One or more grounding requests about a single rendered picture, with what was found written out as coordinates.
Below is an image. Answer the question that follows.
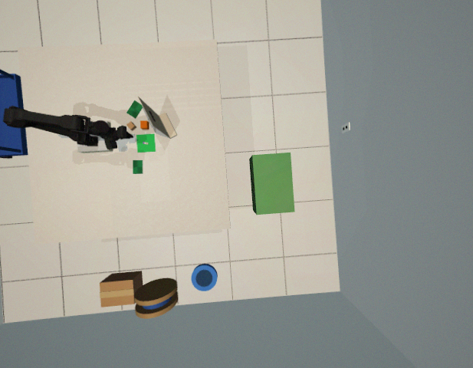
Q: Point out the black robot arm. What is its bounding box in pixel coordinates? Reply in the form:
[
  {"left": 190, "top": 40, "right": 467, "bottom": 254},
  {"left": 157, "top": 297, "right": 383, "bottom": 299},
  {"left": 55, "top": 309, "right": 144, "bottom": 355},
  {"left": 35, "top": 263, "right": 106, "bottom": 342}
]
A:
[{"left": 3, "top": 106, "right": 117, "bottom": 150}]

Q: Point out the beige panel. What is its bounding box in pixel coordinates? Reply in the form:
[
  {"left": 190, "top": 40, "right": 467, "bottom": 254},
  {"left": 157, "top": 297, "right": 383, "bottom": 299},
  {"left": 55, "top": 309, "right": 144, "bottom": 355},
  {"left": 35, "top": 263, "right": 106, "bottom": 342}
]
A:
[{"left": 138, "top": 97, "right": 177, "bottom": 139}]

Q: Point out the green square marking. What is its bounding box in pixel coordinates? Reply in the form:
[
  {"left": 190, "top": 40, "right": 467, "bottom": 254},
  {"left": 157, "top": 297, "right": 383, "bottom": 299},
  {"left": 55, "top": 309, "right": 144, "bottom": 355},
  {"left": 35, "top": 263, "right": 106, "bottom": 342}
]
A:
[{"left": 136, "top": 134, "right": 156, "bottom": 153}]

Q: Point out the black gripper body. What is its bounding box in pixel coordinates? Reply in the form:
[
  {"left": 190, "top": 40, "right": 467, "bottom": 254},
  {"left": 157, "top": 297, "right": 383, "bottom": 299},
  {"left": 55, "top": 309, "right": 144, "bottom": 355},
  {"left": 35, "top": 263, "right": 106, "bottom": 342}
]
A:
[{"left": 100, "top": 125, "right": 126, "bottom": 139}]

